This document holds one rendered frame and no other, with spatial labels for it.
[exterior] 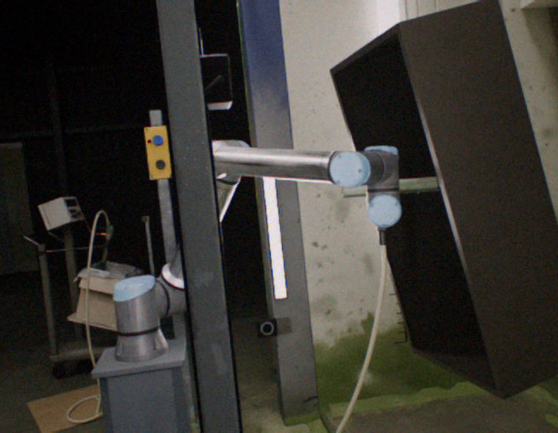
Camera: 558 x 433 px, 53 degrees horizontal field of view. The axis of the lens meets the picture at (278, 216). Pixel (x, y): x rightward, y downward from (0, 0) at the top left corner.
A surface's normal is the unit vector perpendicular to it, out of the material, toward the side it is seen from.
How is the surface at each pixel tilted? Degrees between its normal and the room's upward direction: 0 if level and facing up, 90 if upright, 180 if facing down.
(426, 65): 90
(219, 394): 90
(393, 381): 90
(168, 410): 90
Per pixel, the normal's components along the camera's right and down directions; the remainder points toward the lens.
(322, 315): 0.14, 0.04
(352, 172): -0.55, 0.11
